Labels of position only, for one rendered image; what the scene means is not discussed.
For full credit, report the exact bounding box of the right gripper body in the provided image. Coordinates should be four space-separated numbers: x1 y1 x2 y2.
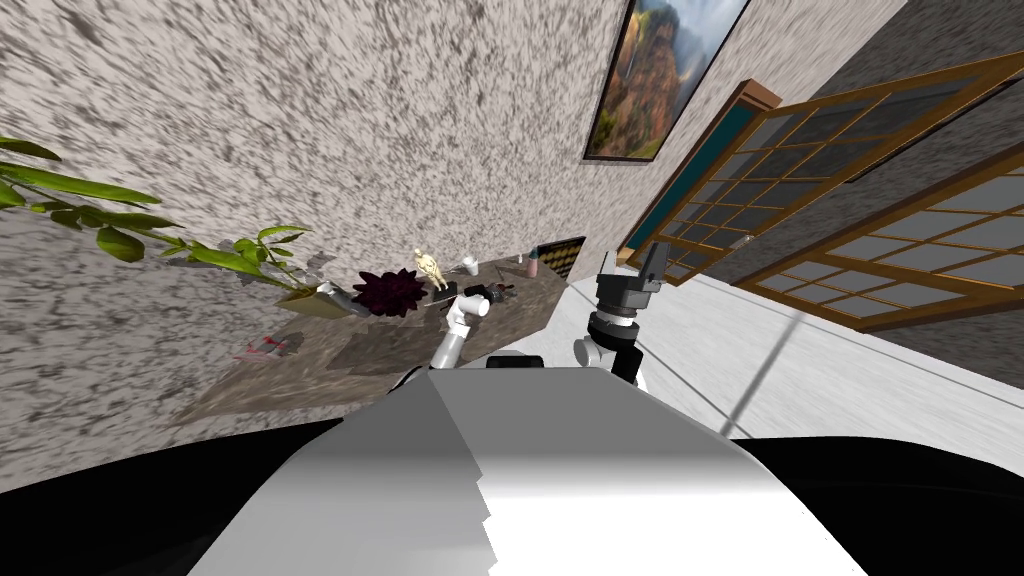
595 271 665 317

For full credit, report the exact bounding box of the teal door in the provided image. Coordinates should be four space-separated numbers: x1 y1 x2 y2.
622 78 783 265

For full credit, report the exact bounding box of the red and grey object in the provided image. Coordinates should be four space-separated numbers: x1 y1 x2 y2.
233 335 296 365

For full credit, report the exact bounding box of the green leafy potted plant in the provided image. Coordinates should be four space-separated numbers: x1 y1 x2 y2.
0 135 357 321

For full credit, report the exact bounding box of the golden figure statue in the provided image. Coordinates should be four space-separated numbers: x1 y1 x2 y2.
412 247 450 294

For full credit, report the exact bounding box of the dark slatted box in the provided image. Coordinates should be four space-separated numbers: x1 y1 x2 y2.
536 235 588 281

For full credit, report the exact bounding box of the brown marbled table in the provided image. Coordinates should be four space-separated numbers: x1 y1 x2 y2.
171 254 591 427

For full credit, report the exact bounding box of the wooden lattice window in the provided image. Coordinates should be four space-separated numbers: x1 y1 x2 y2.
623 51 1024 287
731 146 1024 334

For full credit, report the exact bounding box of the dark purple flower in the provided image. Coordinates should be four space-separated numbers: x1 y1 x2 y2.
351 267 430 319

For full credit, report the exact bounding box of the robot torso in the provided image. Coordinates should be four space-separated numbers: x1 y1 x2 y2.
186 352 871 576

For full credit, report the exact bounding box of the framed landscape picture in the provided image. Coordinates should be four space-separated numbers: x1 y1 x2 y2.
582 0 752 164

